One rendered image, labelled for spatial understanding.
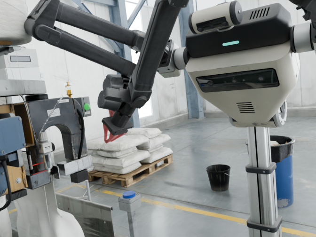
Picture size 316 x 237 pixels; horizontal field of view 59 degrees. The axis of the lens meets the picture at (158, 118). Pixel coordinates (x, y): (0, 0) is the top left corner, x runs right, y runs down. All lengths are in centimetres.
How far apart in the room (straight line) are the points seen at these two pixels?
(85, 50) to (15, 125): 33
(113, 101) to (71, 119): 40
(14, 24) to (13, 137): 33
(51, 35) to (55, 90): 513
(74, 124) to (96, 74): 546
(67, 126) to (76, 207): 69
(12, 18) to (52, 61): 512
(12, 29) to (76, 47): 19
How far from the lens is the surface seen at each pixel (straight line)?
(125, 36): 104
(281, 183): 304
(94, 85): 662
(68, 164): 125
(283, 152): 294
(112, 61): 104
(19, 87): 104
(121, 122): 94
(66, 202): 187
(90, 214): 171
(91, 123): 651
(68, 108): 124
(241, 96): 110
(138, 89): 83
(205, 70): 105
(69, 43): 95
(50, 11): 90
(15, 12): 96
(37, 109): 116
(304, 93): 876
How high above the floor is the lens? 135
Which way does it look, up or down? 7 degrees down
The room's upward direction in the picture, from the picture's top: 6 degrees counter-clockwise
